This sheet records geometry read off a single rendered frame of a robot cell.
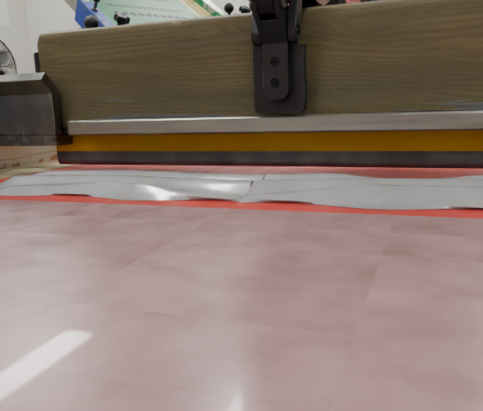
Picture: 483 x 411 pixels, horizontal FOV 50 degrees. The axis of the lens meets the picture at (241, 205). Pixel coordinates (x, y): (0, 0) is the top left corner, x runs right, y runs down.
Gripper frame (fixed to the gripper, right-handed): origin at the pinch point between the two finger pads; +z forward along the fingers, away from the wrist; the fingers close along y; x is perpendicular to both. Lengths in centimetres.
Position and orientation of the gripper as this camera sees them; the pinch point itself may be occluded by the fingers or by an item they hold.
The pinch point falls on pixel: (290, 82)
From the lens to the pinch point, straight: 35.3
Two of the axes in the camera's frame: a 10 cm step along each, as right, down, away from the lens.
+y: -3.4, 2.0, -9.2
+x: 9.4, 0.4, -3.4
